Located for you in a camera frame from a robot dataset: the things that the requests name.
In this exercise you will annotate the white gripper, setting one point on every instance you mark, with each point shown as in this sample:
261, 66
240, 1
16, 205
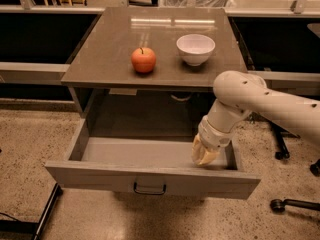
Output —
214, 136

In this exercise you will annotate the grey top drawer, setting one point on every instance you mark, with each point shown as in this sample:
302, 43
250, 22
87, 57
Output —
102, 157

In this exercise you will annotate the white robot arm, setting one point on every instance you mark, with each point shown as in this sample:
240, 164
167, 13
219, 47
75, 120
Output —
237, 95

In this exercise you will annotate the grey drawer cabinet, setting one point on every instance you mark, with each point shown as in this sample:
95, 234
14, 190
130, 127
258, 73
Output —
174, 95

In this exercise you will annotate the black stand leg right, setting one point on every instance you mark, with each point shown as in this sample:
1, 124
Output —
282, 152

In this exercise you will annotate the black stand leg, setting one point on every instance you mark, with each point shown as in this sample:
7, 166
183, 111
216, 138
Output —
34, 229
282, 152

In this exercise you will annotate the black caster leg right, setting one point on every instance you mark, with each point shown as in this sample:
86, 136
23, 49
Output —
279, 206

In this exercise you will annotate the white bowl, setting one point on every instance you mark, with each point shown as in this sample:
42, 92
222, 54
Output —
195, 49

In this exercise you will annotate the red apple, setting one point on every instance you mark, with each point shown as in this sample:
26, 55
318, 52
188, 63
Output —
143, 60

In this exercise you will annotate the black caster far right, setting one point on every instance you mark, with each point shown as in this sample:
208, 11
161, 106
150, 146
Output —
315, 168

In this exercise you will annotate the black stand leg left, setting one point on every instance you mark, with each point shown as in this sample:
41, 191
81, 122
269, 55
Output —
34, 229

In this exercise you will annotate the white wire basket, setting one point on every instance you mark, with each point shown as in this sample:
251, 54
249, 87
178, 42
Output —
197, 3

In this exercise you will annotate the metal railing frame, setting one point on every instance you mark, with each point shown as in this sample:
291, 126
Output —
47, 74

